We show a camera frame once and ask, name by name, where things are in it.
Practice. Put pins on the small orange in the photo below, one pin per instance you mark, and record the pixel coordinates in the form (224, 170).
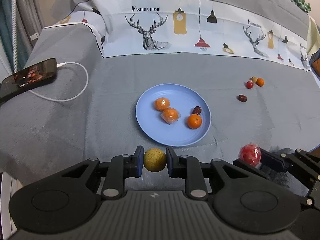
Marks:
(194, 121)
(260, 82)

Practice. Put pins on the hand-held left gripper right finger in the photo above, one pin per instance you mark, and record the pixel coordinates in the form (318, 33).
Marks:
(170, 162)

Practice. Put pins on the plastic-wrapped red fruit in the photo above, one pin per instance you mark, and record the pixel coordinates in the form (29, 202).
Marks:
(250, 155)
(249, 84)

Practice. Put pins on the striped pole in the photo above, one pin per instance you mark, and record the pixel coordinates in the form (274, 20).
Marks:
(15, 30)

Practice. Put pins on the small white tag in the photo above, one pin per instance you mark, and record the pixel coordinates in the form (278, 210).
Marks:
(34, 36)

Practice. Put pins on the cream cloth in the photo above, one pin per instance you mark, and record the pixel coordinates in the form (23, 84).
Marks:
(313, 35)

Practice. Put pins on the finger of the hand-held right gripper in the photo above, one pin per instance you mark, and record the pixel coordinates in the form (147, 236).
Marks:
(271, 161)
(246, 167)

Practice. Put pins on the red date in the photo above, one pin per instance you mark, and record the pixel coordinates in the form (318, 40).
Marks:
(242, 98)
(196, 110)

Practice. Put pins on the grey bed sheet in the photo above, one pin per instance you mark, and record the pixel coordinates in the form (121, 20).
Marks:
(75, 130)

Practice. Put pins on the green jujube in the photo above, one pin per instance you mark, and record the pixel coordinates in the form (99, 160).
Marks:
(254, 79)
(155, 160)

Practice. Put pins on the blue plastic plate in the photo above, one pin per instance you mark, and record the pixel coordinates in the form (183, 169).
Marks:
(150, 125)

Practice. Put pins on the teal curtain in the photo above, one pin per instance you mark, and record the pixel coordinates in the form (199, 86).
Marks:
(6, 17)

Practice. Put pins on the plastic-wrapped orange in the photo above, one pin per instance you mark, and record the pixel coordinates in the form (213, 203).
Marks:
(162, 104)
(170, 115)

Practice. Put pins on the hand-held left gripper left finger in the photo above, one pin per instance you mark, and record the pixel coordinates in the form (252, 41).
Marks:
(138, 162)

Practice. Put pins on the black smartphone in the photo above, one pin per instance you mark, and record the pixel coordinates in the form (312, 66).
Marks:
(30, 76)

